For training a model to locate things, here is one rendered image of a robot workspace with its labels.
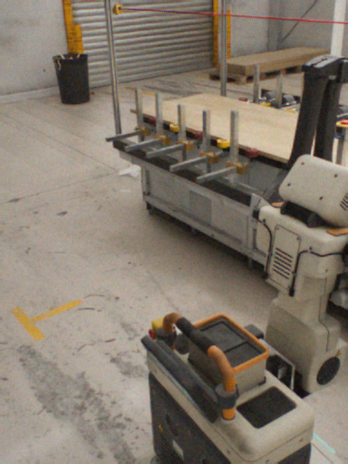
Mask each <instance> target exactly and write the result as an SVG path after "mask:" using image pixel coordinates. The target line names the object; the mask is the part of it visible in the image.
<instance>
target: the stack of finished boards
mask: <svg viewBox="0 0 348 464"><path fill-rule="evenodd" d="M324 54H331V50H323V49H316V48H313V47H304V46H299V47H294V48H287V50H282V51H277V52H271V53H261V54H255V55H249V56H243V57H238V58H233V59H227V73H234V74H240V75H251V74H254V66H255V65H259V66H260V72H261V73H264V72H269V71H274V70H279V69H284V68H289V67H294V66H298V65H302V64H305V63H306V62H308V61H310V60H312V59H314V58H315V57H317V56H321V55H324ZM220 69H221V61H217V70H218V71H219V72H220Z"/></svg>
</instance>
